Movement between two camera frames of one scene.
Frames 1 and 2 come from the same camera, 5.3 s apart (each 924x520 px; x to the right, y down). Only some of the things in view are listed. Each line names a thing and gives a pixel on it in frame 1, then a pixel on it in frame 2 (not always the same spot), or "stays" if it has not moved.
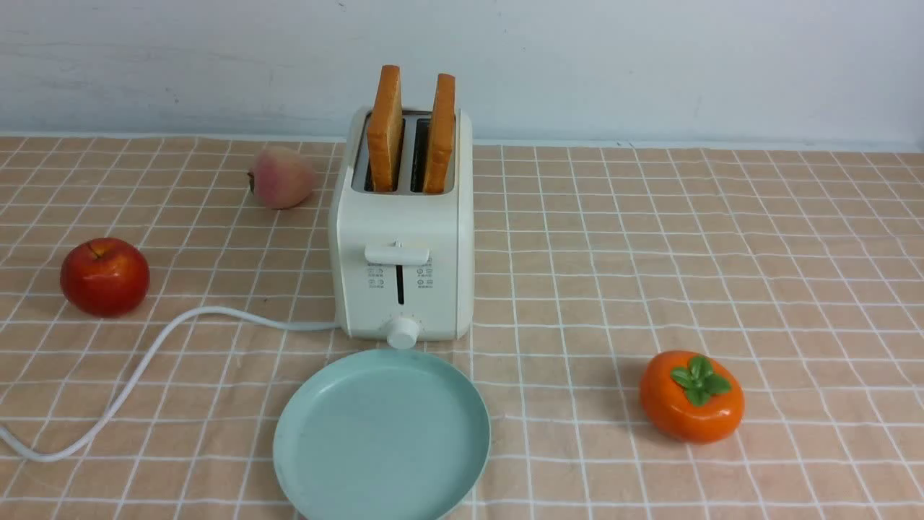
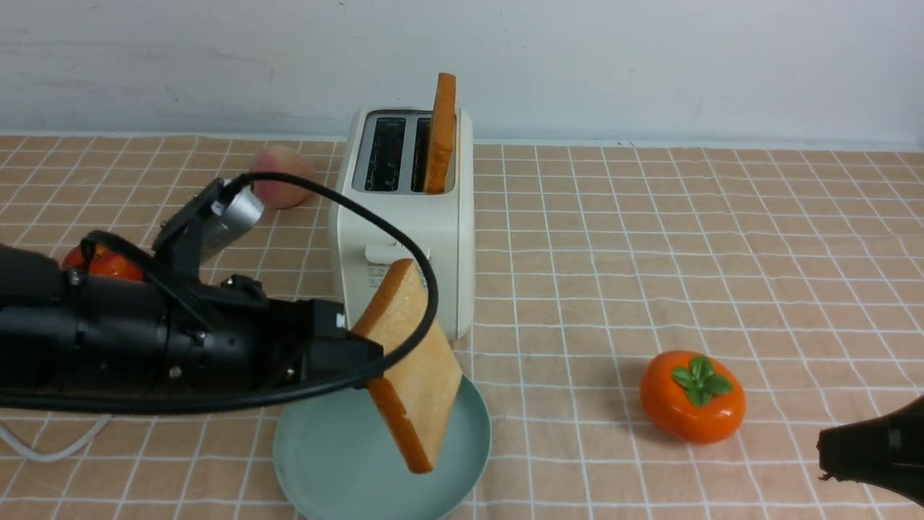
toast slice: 442,136 stays
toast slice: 385,133 -> 400,308
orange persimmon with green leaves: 689,397 stays
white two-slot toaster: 406,257 stays
